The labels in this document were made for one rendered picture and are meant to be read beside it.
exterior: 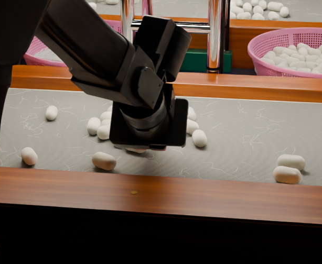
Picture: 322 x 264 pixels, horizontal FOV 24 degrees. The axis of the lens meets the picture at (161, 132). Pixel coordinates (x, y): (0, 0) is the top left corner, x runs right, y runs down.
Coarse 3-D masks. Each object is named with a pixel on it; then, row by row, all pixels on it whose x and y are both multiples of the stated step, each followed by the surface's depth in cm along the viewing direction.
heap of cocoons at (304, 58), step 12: (276, 48) 150; (288, 48) 152; (300, 48) 150; (312, 48) 150; (264, 60) 144; (276, 60) 145; (288, 60) 145; (300, 60) 146; (312, 60) 146; (312, 72) 138
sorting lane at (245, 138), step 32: (32, 96) 129; (64, 96) 129; (32, 128) 117; (64, 128) 117; (224, 128) 117; (256, 128) 117; (288, 128) 117; (320, 128) 117; (0, 160) 108; (64, 160) 108; (128, 160) 108; (160, 160) 108; (192, 160) 108; (224, 160) 108; (256, 160) 108; (320, 160) 108
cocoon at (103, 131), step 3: (102, 126) 113; (105, 126) 113; (108, 126) 113; (99, 129) 113; (102, 129) 112; (105, 129) 113; (108, 129) 113; (99, 132) 113; (102, 132) 112; (105, 132) 112; (108, 132) 113; (99, 135) 113; (102, 135) 112; (105, 135) 112; (108, 135) 113; (102, 138) 113; (105, 138) 113; (108, 138) 113
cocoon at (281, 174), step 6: (276, 168) 101; (282, 168) 101; (288, 168) 101; (294, 168) 101; (276, 174) 101; (282, 174) 101; (288, 174) 100; (294, 174) 100; (300, 174) 101; (276, 180) 102; (282, 180) 101; (288, 180) 101; (294, 180) 100
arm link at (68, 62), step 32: (0, 0) 61; (32, 0) 65; (64, 0) 71; (0, 32) 62; (32, 32) 66; (64, 32) 73; (96, 32) 77; (96, 64) 79; (128, 64) 82; (96, 96) 88; (128, 96) 84
